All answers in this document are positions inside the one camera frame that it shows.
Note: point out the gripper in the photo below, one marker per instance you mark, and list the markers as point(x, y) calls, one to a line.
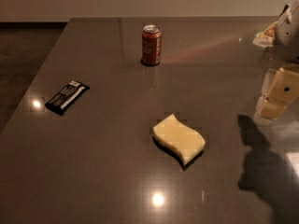
point(288, 36)

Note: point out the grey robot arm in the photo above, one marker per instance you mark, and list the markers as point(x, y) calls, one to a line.
point(286, 43)

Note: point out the yellow wavy sponge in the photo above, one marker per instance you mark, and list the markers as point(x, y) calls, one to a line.
point(179, 138)

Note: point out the crumpled snack bag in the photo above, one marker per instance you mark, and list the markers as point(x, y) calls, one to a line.
point(266, 38)

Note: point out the red soda can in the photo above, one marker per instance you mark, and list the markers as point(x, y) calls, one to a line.
point(151, 44)

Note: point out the black snack bar packet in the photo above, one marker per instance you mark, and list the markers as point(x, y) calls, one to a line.
point(60, 102)

